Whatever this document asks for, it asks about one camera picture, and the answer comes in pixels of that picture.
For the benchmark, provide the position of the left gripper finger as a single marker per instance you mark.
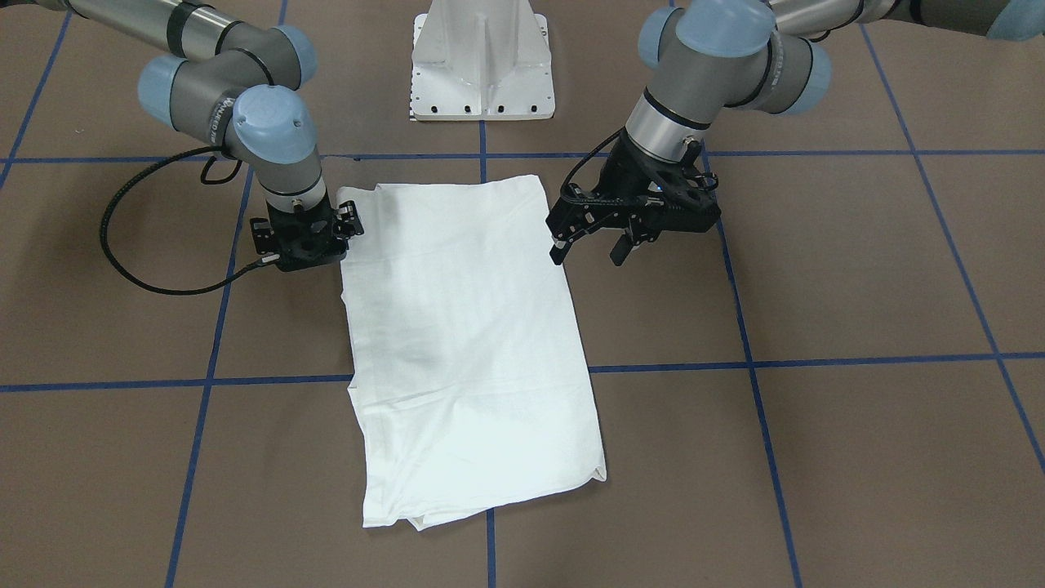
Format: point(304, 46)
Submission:
point(625, 244)
point(562, 243)

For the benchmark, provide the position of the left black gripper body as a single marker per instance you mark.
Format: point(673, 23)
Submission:
point(622, 180)

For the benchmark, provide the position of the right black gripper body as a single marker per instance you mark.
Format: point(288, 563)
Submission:
point(349, 224)

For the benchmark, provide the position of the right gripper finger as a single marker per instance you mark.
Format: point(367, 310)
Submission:
point(348, 222)

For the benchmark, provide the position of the white printed t-shirt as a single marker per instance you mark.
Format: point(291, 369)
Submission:
point(470, 385)

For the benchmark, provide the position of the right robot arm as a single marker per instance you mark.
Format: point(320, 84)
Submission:
point(235, 87)

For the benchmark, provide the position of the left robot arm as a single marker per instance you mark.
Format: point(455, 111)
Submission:
point(762, 56)

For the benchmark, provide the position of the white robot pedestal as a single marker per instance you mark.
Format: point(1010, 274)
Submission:
point(481, 61)

